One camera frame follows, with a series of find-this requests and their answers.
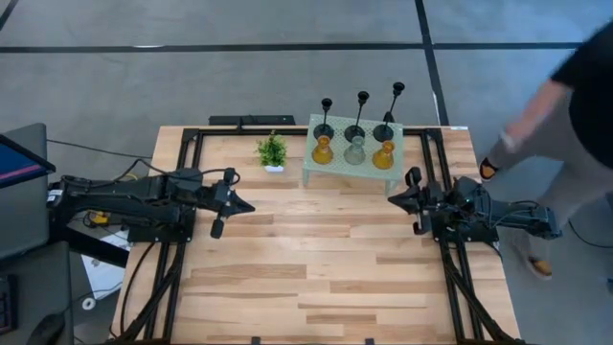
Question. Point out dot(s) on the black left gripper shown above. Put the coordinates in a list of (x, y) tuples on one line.
[(222, 201)]

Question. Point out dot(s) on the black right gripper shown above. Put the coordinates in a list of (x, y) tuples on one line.
[(431, 203)]

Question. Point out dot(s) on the amber glass candle holder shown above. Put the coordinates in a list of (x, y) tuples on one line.
[(322, 153), (383, 158)]

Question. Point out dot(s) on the tall black candlestick holder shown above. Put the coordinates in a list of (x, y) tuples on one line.
[(383, 133), (324, 131), (355, 133)]

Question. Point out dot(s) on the clear ribbed glass candle holder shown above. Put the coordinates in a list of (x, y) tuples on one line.
[(355, 153)]

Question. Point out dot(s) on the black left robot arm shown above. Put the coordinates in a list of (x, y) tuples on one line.
[(124, 201)]

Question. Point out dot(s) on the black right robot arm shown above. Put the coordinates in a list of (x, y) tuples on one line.
[(498, 213)]

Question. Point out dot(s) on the small potted green plant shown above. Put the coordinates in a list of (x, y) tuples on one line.
[(272, 151)]

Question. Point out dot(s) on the green mesh metal shelf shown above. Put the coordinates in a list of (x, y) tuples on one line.
[(335, 172)]

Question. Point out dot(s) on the white label strip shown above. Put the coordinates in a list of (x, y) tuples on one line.
[(457, 128)]

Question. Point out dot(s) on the black power strip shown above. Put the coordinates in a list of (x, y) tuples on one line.
[(251, 120)]

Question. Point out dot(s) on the black support beam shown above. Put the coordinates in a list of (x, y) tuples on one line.
[(98, 253)]

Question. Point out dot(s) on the white paper sheet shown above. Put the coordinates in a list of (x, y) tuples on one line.
[(103, 275)]

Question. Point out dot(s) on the white tape roll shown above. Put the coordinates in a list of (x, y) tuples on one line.
[(88, 303)]

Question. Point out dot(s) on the person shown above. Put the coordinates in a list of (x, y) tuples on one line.
[(589, 96)]

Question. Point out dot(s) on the grey desk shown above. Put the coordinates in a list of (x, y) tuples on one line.
[(24, 225)]

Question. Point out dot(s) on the laptop with blue screen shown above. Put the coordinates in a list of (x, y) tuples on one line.
[(19, 160)]

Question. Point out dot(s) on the black computer mouse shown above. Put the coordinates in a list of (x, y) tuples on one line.
[(45, 330)]

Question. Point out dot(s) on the black keyboard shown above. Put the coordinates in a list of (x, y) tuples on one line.
[(6, 306)]

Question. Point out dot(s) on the black aluminium table frame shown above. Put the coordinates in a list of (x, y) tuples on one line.
[(225, 131)]

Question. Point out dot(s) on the black bracket behind shelf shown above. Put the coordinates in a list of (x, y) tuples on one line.
[(388, 119)]

